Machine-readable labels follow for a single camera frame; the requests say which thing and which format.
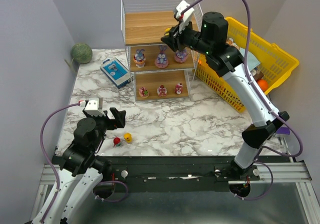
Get yellow duck toy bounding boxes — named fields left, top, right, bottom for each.
left=123, top=133, right=133, bottom=143

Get purple unicorn pink donut toy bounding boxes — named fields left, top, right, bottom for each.
left=174, top=49, right=188, bottom=63

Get red ball toy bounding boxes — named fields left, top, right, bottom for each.
left=113, top=137, right=122, bottom=147

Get purple bunny pink donut toy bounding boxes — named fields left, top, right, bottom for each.
left=154, top=45, right=169, bottom=69

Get purple bunny orange ring toy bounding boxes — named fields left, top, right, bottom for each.
left=133, top=49, right=146, bottom=68

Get pink bear strawberry tart toy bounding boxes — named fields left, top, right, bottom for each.
left=138, top=87, right=150, bottom=99

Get pink bear cake car toy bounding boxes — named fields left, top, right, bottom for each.
left=157, top=85, right=167, bottom=97

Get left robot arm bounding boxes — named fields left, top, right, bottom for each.
left=31, top=108, right=126, bottom=224

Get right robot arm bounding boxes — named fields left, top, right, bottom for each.
left=161, top=12, right=289, bottom=173

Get blue razor box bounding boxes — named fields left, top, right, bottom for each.
left=100, top=58, right=132, bottom=89

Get light blue snack bag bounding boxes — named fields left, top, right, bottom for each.
left=247, top=52, right=261, bottom=71

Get green yarn ball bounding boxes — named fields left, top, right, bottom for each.
left=70, top=43, right=93, bottom=64

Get orange fruit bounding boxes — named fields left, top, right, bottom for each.
left=257, top=79, right=269, bottom=92

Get yellow plastic basket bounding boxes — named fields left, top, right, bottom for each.
left=195, top=17, right=299, bottom=113

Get purple box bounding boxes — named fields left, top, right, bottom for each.
left=275, top=127, right=291, bottom=136

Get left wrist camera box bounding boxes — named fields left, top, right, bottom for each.
left=84, top=97, right=106, bottom=117

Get white wire wooden shelf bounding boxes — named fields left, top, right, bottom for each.
left=121, top=0, right=199, bottom=102

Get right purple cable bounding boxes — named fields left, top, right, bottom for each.
left=179, top=0, right=305, bottom=201

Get purple cable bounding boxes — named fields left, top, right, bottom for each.
left=39, top=100, right=129, bottom=224
left=179, top=0, right=305, bottom=201

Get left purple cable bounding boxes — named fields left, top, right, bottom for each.
left=39, top=100, right=129, bottom=224

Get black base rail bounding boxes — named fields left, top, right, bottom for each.
left=51, top=155, right=261, bottom=194

